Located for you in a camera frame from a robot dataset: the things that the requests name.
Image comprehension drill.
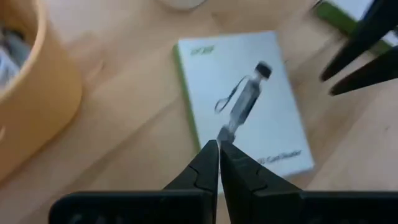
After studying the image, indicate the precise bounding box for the orange plastic bin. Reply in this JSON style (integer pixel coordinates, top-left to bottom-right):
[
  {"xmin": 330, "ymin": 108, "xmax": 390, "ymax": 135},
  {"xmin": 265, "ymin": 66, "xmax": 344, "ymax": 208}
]
[{"xmin": 0, "ymin": 0, "xmax": 83, "ymax": 184}]

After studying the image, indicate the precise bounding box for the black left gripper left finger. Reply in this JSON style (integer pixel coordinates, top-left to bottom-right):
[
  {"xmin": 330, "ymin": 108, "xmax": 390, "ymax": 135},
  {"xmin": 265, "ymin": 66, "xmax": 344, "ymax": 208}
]
[{"xmin": 49, "ymin": 139, "xmax": 220, "ymax": 224}]

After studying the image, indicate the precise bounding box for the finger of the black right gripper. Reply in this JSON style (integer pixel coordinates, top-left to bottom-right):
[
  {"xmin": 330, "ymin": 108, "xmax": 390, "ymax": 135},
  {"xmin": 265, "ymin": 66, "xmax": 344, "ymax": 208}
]
[
  {"xmin": 328, "ymin": 45, "xmax": 398, "ymax": 96},
  {"xmin": 319, "ymin": 0, "xmax": 398, "ymax": 83}
]

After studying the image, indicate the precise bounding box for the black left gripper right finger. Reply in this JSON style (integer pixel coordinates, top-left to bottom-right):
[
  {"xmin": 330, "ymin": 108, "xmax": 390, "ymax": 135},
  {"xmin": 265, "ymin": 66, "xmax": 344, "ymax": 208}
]
[{"xmin": 219, "ymin": 140, "xmax": 398, "ymax": 224}]

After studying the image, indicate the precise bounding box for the white plastic bin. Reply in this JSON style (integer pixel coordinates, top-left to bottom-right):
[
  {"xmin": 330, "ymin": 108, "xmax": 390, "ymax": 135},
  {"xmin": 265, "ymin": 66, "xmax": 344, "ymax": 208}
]
[{"xmin": 157, "ymin": 0, "xmax": 208, "ymax": 11}]

